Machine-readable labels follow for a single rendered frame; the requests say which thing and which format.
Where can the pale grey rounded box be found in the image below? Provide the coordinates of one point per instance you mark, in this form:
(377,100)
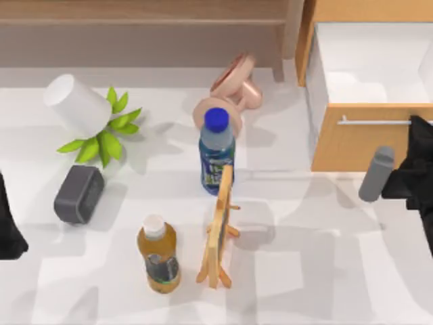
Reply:
(377,176)

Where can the pale wooden drawer front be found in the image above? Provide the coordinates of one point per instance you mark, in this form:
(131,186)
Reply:
(352,149)

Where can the drawer with white inside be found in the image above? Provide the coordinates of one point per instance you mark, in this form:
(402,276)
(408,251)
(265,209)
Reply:
(365,61)

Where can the wooden framed blackboard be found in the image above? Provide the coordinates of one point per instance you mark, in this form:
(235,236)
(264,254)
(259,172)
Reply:
(220,216)

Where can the blue bottle with blue cap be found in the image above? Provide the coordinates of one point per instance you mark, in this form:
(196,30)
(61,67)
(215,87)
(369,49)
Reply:
(216,159)

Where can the amber bottle with white cap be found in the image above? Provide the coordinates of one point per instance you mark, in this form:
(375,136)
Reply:
(157,257)

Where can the wooden open shelf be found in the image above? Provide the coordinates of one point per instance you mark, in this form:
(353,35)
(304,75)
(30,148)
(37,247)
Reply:
(142,37)

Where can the dark grey rounded box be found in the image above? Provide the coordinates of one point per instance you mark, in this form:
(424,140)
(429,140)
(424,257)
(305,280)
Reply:
(78,196)

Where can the white pot with green plant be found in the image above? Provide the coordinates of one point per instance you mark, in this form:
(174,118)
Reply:
(79,103)

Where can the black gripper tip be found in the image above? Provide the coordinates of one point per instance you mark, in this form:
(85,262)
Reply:
(8,233)

